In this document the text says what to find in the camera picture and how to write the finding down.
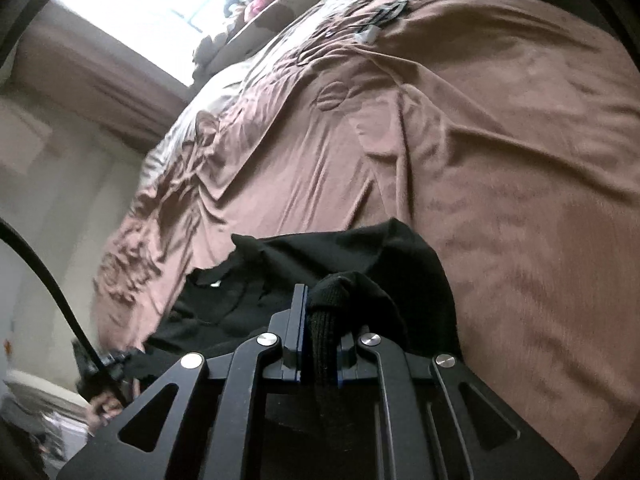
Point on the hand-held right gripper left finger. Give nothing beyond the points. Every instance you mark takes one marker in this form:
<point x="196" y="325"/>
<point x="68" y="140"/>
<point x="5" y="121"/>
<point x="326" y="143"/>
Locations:
<point x="302" y="340"/>

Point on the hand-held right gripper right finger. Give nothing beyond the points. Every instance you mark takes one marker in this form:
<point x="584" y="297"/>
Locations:
<point x="347" y="357"/>

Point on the black sweater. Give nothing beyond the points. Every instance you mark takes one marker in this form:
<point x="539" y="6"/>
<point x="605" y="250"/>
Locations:
<point x="350" y="260"/>

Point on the person's left hand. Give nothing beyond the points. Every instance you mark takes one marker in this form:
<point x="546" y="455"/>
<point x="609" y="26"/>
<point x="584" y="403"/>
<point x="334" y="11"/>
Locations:
<point x="100" y="405"/>

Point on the brown fleece blanket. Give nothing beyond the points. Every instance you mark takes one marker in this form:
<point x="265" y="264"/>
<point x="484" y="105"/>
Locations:
<point x="500" y="160"/>

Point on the beige curtain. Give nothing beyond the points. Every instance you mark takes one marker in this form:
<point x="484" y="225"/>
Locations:
<point x="100" y="75"/>

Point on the small white item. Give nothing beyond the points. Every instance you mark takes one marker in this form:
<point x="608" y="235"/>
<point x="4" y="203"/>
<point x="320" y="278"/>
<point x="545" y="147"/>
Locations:
<point x="369" y="35"/>

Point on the dark striped item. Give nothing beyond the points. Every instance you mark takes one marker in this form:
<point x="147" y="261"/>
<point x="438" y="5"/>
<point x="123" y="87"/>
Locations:
<point x="387" y="10"/>

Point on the bright window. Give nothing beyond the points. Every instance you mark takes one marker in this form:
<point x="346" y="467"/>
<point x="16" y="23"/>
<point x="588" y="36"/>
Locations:
<point x="150" y="0"/>

